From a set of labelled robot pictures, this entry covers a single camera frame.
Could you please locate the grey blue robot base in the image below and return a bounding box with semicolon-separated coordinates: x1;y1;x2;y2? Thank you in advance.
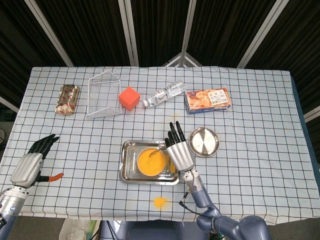
99;219;201;240

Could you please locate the orange cube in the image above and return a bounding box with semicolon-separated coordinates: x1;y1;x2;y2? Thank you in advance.
118;86;141;111

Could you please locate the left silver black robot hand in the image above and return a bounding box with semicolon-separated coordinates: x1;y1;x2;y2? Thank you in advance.
9;134;65;189

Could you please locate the blue checkered tablecloth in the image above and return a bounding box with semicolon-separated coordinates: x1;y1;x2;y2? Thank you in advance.
0;65;320;226

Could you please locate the small metal spoon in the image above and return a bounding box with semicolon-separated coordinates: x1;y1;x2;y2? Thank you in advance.
148;149;168;158

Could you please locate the round steel plate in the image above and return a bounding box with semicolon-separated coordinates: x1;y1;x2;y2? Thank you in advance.
188;126;220;158

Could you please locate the orange blue food box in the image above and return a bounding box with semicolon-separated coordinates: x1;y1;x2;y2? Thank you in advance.
184;87;232;115

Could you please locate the clear plastic bag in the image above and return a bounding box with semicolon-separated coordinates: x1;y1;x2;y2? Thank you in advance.
59;218;101;240

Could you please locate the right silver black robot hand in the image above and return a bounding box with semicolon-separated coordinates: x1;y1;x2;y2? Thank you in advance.
164;121;196;173

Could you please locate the clear plastic water bottle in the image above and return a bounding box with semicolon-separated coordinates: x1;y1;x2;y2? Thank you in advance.
142;79;187;108

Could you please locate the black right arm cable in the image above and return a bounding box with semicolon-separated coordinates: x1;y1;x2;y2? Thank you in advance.
179;192;216;221

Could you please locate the gold snack packet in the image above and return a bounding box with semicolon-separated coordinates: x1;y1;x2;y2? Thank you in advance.
54;84;81;116

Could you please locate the white bowl of orange powder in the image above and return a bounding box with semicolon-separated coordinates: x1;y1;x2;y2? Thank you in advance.
136;147;167;176

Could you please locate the dark folding screen white frame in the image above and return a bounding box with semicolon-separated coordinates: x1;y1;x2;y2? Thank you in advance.
0;0;320;121

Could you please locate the white wire mesh basket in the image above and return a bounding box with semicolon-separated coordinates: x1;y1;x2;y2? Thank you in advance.
86;70;123;119

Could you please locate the rectangular steel tray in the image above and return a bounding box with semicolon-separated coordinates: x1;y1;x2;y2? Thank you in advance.
119;139;181;186

